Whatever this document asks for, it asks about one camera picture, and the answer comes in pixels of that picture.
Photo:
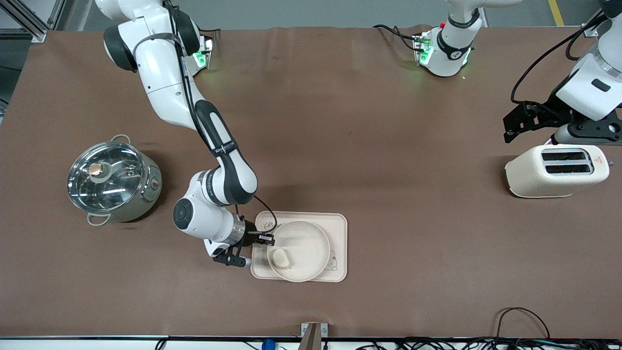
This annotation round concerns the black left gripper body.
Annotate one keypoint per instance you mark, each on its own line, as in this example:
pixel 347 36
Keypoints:
pixel 549 110

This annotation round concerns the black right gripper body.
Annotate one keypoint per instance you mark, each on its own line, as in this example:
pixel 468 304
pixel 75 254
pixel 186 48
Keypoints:
pixel 250 230

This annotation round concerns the pale steamed bun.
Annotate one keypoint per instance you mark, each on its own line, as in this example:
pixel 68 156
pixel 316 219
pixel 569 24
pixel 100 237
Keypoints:
pixel 281 259

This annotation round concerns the round cream plate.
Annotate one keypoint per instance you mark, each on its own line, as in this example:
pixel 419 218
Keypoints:
pixel 306 248

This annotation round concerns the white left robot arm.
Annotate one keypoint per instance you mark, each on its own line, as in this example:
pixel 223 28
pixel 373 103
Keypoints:
pixel 452 48

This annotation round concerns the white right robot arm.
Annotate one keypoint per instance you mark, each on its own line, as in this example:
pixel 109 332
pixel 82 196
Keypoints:
pixel 165 82

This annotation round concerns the cream rabbit print tray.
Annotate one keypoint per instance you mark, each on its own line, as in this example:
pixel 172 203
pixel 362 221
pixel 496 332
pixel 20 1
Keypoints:
pixel 339 233

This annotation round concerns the cream two-slot toaster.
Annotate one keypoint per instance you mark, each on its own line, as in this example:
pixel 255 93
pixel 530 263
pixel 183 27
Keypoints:
pixel 534 177

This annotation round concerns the blue round cap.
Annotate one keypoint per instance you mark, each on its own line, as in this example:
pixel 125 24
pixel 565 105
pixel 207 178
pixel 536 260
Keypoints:
pixel 268 345

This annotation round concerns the grey electric cooking pot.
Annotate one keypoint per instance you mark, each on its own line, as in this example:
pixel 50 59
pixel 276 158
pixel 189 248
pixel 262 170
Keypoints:
pixel 146 199

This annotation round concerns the brown table mat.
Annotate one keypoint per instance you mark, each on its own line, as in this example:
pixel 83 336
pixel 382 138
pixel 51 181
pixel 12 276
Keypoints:
pixel 388 107

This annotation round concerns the glass pot lid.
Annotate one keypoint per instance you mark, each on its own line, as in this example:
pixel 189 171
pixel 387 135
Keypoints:
pixel 104 177

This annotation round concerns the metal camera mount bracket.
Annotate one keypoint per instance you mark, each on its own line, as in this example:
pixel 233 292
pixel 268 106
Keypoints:
pixel 313 335

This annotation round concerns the aluminium frame profile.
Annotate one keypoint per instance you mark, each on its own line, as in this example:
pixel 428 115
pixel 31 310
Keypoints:
pixel 29 24

